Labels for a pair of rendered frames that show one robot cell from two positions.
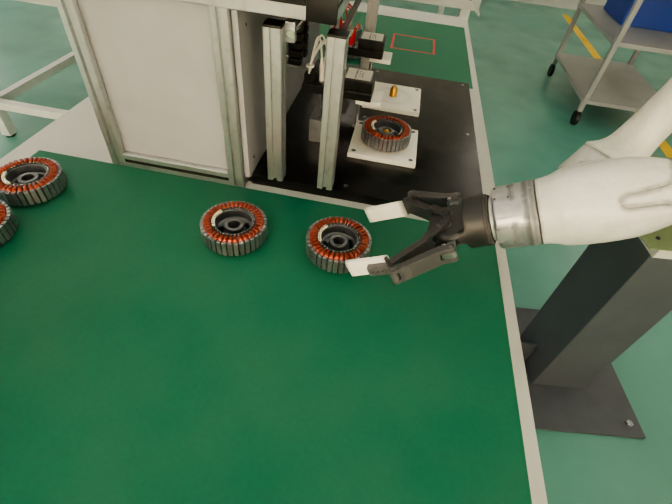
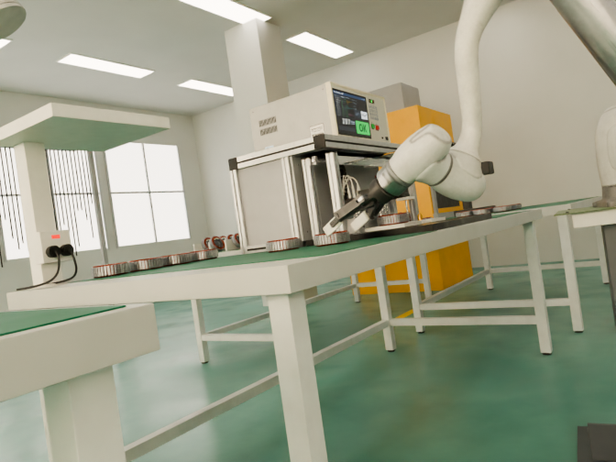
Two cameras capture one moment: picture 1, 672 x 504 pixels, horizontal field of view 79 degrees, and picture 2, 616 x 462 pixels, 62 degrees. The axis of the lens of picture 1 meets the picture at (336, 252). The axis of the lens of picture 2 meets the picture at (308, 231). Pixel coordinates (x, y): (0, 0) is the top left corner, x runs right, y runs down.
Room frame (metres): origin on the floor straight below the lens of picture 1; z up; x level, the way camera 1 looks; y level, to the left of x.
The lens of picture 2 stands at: (-0.90, -0.73, 0.80)
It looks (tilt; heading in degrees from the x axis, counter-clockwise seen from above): 0 degrees down; 30
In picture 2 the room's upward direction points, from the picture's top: 8 degrees counter-clockwise
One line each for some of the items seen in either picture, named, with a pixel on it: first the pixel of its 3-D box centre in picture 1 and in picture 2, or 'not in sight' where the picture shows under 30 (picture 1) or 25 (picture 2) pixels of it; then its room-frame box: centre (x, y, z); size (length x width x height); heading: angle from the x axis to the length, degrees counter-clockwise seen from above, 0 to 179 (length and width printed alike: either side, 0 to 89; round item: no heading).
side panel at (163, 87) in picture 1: (164, 96); (266, 207); (0.67, 0.34, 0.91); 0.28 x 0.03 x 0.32; 85
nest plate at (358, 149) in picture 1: (384, 142); (393, 225); (0.84, -0.08, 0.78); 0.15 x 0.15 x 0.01; 85
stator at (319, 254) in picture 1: (338, 243); (331, 238); (0.50, 0.00, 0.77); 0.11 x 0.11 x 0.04
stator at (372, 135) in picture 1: (386, 133); (392, 219); (0.84, -0.08, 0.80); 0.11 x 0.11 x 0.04
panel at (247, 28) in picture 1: (290, 41); (344, 196); (0.99, 0.16, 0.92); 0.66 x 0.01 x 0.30; 175
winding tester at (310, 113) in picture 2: not in sight; (322, 126); (1.00, 0.23, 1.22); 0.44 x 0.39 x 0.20; 175
